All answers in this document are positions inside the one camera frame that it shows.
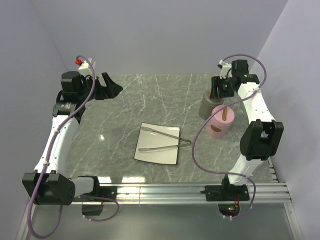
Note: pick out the grey cylindrical container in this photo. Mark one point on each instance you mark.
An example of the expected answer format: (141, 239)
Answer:
(205, 112)

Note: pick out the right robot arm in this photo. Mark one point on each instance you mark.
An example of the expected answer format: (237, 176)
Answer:
(263, 134)

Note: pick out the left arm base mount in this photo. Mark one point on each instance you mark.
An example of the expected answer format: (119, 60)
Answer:
(109, 192)

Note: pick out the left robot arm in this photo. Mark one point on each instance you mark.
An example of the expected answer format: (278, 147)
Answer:
(67, 114)

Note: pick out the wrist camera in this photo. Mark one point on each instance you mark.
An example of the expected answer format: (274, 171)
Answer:
(84, 68)
(225, 69)

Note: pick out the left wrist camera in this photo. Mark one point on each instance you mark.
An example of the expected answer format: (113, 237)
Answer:
(84, 68)

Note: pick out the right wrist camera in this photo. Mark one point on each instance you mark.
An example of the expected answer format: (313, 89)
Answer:
(225, 69)

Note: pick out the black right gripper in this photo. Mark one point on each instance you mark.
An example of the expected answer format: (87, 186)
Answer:
(215, 82)

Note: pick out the pink cylindrical container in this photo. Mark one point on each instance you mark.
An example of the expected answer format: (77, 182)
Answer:
(216, 130)

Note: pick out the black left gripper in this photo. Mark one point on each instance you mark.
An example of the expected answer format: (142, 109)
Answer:
(111, 91)

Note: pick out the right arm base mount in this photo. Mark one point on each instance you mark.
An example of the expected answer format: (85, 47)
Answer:
(219, 193)

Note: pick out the grey round lid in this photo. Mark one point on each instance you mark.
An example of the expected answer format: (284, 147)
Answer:
(208, 102)

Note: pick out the white square plate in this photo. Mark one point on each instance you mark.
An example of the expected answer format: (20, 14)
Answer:
(148, 139)

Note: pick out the steel tongs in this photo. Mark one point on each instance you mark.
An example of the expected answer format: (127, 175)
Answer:
(148, 129)

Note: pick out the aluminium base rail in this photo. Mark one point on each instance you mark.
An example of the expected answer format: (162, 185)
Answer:
(167, 193)

